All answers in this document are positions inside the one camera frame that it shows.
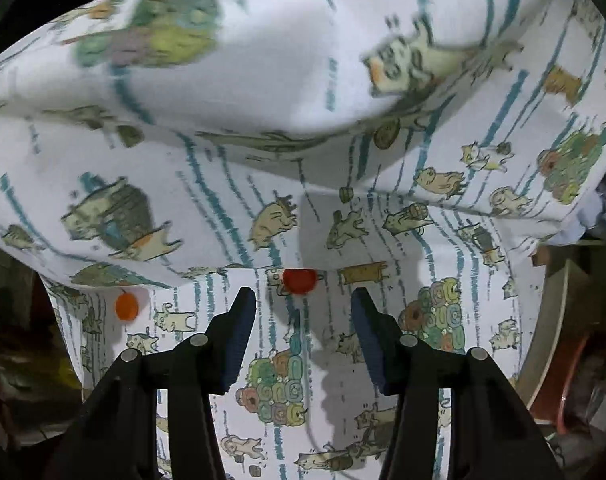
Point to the pale blue cloth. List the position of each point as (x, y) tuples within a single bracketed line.
[(600, 205)]

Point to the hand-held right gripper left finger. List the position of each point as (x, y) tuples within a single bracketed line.
[(238, 350)]

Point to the printed quilt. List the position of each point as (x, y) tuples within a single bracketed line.
[(283, 60)]

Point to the wooden furniture frame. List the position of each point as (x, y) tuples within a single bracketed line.
[(548, 340)]

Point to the red bottle cap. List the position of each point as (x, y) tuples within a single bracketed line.
[(299, 280)]

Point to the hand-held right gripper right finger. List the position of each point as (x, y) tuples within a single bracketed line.
[(373, 350)]

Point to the orange bottle cap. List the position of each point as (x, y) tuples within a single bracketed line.
[(126, 306)]

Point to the printed bedsheet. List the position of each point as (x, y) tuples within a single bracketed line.
[(323, 375)]

